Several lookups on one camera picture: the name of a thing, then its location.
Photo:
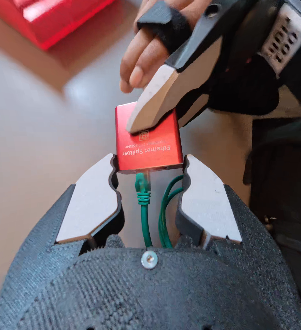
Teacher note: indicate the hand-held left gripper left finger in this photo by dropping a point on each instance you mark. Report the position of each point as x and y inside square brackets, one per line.
[88, 203]

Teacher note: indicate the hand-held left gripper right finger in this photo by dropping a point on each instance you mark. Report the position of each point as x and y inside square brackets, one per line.
[207, 206]

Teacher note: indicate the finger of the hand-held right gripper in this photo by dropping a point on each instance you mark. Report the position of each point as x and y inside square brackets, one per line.
[166, 98]
[194, 110]

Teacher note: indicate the red ethernet adapter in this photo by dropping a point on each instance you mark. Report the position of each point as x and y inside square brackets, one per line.
[150, 152]

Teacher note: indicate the red plastic bin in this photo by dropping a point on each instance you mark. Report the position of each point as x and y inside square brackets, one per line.
[50, 20]

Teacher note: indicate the person's right hand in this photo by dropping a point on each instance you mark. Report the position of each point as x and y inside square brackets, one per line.
[140, 61]

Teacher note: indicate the person's black hoodie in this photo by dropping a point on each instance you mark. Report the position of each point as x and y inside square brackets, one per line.
[282, 180]

